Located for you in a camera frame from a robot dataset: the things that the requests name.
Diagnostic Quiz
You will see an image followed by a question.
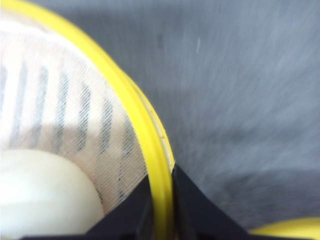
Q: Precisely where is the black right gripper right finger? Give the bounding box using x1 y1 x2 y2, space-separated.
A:
171 163 251 240

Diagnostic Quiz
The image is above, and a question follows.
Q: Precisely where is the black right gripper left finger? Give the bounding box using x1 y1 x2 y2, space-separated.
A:
22 176 155 240

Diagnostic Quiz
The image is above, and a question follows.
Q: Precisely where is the steamer basket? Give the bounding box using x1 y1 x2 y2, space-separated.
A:
0 0 175 240

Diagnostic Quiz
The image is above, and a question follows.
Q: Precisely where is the yellow woven steamer lid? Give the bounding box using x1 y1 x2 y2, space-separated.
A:
249 217 320 240

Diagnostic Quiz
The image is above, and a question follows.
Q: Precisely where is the large white bun right basket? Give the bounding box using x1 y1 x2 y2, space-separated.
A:
0 149 104 240

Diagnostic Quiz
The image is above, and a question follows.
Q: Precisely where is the white gauze liner right basket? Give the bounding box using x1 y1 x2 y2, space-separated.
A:
0 20 146 213

